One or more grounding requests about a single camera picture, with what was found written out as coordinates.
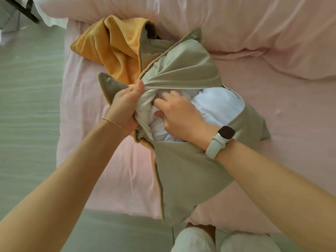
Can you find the person's left hand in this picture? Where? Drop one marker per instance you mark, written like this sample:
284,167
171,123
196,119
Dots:
123,107

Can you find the person's right hand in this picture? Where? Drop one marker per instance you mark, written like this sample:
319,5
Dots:
183,120

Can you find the white pillow insert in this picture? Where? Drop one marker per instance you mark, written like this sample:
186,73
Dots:
220,104

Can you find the grey and orange pillowcase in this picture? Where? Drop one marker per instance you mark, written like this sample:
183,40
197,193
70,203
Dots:
183,181
115,44

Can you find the pink bed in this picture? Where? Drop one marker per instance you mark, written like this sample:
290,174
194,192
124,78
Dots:
288,128

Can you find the person's left forearm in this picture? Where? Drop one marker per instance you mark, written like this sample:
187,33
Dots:
52,194

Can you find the person's right forearm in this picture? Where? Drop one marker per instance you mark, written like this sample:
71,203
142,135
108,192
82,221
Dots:
283,196

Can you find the person's left leg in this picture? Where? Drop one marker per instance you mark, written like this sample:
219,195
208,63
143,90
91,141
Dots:
203,229

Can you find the person's white shorts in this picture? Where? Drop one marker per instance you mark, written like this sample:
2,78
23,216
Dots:
191,241

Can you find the white smartwatch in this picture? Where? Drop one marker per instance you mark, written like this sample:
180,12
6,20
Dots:
215,146

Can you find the pink ruffled duvet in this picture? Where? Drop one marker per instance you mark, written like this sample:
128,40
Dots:
236,23

